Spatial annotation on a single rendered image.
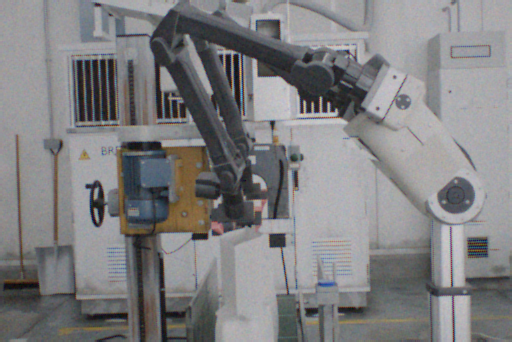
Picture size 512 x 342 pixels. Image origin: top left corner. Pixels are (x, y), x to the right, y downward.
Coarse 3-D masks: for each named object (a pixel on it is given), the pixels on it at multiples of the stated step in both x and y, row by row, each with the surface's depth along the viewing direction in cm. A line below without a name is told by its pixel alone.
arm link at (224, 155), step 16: (160, 48) 169; (176, 48) 177; (160, 64) 171; (176, 64) 173; (192, 64) 176; (176, 80) 176; (192, 80) 175; (192, 96) 177; (208, 96) 181; (192, 112) 180; (208, 112) 179; (208, 128) 181; (208, 144) 184; (224, 144) 183; (224, 160) 184; (240, 160) 189
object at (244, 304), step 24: (240, 240) 248; (240, 264) 215; (240, 288) 215; (264, 288) 233; (216, 312) 225; (240, 312) 213; (264, 312) 228; (216, 336) 222; (240, 336) 216; (264, 336) 220
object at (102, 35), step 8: (96, 8) 497; (96, 16) 498; (112, 16) 537; (96, 24) 498; (112, 24) 538; (96, 32) 497; (104, 32) 503; (112, 32) 538; (104, 40) 519; (112, 40) 527
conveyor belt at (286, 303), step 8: (280, 296) 437; (288, 296) 437; (280, 304) 417; (288, 304) 416; (280, 312) 398; (288, 312) 398; (280, 320) 381; (288, 320) 381; (280, 328) 366; (288, 328) 365; (296, 328) 365; (280, 336) 351; (288, 336) 351; (296, 336) 350
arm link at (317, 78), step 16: (176, 16) 165; (192, 16) 165; (208, 16) 167; (160, 32) 168; (176, 32) 173; (192, 32) 167; (208, 32) 166; (224, 32) 165; (240, 32) 165; (256, 32) 166; (240, 48) 166; (256, 48) 165; (272, 48) 164; (288, 48) 164; (304, 48) 166; (320, 48) 167; (272, 64) 166; (288, 64) 164; (304, 64) 162; (320, 64) 160; (304, 80) 163; (320, 80) 162
